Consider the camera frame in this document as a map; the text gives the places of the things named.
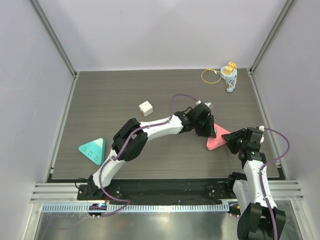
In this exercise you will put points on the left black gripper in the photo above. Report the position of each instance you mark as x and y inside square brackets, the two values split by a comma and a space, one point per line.
[211, 132]

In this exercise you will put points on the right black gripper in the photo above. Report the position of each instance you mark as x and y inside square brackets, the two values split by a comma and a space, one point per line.
[238, 137]

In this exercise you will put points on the pink triangular power socket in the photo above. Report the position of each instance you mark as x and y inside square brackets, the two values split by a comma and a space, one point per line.
[218, 141]

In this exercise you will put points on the white cube plug adapter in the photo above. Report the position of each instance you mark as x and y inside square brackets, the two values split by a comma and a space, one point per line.
[145, 108]

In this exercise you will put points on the teal triangular power socket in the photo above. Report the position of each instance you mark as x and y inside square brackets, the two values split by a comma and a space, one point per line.
[94, 150]

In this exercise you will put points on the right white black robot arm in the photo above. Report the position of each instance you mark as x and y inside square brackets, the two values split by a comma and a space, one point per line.
[260, 218]

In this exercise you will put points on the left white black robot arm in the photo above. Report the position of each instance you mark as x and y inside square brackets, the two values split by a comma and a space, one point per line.
[130, 140]

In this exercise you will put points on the yellow connector block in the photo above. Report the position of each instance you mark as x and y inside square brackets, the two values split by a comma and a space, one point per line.
[229, 68]

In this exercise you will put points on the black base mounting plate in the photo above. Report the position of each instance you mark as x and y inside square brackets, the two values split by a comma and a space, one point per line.
[199, 188]

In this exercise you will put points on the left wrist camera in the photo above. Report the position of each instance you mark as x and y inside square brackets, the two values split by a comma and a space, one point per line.
[208, 104]

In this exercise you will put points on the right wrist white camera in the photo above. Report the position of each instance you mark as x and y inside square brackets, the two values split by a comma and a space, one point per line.
[261, 128]

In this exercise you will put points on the light blue cable holder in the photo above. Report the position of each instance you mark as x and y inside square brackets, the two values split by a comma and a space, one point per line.
[229, 79]

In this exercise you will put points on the slotted cable duct strip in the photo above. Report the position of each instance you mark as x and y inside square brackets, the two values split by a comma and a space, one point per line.
[109, 208]

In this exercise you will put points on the aluminium frame rail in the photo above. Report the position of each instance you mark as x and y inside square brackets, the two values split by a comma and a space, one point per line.
[54, 193]

